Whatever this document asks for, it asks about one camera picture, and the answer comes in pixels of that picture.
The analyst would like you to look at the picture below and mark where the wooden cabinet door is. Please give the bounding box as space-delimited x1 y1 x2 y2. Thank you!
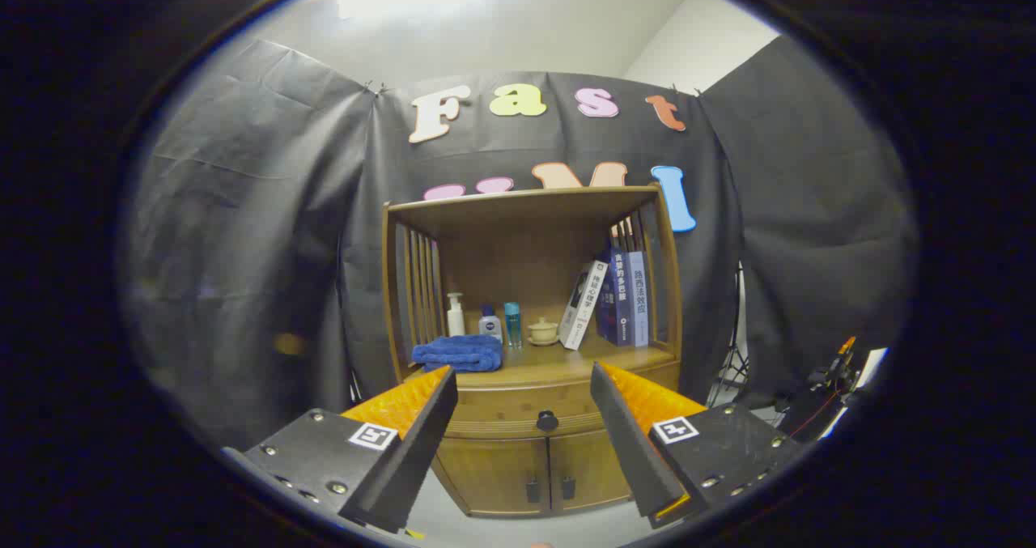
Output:
550 428 636 510
433 435 551 518

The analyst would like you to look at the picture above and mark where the wooden cabinet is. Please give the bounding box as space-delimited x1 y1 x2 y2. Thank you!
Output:
382 184 683 519

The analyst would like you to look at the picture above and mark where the black backdrop cloth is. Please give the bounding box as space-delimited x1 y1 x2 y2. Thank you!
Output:
121 36 919 452

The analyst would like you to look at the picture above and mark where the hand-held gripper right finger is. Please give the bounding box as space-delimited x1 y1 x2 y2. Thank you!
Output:
590 361 802 530

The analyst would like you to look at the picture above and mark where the red cable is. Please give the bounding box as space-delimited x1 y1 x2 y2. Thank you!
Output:
789 390 839 440

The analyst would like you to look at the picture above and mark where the wooden drawer with black knob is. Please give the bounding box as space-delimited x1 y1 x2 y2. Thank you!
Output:
441 360 682 440

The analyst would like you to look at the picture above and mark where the black device with orange part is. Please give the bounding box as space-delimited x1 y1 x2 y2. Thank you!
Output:
805 336 863 395

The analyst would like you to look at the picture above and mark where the light blue book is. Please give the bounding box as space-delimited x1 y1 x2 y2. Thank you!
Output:
627 250 650 348

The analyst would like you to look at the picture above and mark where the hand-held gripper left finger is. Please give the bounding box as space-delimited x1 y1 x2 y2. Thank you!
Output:
223 364 459 534

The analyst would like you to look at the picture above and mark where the white book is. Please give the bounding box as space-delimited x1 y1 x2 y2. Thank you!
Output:
558 261 609 350

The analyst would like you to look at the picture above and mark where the blue folded towel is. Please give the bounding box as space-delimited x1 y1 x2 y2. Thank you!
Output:
411 334 504 373

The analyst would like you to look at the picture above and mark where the wooden countertop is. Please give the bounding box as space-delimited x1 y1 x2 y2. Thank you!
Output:
405 339 677 389

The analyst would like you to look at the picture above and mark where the dark blue book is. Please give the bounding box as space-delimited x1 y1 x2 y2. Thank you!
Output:
597 244 636 347

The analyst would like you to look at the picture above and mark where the white panel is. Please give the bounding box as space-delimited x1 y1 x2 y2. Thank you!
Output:
842 347 889 435

